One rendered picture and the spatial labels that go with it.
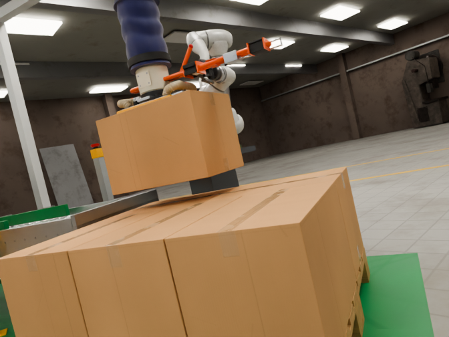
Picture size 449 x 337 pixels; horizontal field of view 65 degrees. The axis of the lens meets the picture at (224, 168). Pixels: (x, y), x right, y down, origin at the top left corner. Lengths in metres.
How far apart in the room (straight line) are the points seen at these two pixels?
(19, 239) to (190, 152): 1.16
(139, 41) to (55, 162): 11.41
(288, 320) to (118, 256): 0.54
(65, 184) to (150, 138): 11.29
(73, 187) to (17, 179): 1.70
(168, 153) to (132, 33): 0.64
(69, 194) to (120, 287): 11.76
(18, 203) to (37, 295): 11.77
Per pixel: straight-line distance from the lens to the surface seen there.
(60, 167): 13.15
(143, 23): 1.95
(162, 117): 1.71
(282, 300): 0.95
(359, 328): 1.43
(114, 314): 1.27
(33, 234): 2.22
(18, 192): 13.26
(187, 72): 1.81
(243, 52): 1.71
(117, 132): 1.89
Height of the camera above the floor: 0.74
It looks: 2 degrees down
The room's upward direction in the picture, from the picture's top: 13 degrees counter-clockwise
